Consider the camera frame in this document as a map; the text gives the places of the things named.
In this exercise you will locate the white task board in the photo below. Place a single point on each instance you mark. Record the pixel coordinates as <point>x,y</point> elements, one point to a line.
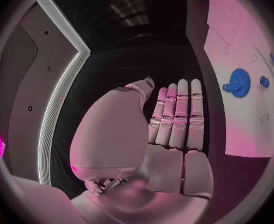
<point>244,106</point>

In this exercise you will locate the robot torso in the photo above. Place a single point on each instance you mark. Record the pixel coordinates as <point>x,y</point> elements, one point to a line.
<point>27,89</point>

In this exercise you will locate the small blue gear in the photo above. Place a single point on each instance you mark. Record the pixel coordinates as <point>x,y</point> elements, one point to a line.
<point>226,87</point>

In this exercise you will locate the blue peg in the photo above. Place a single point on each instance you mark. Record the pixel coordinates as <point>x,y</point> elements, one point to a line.
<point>264,81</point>

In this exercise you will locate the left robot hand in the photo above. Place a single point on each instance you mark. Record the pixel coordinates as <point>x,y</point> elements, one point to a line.
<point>108,127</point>

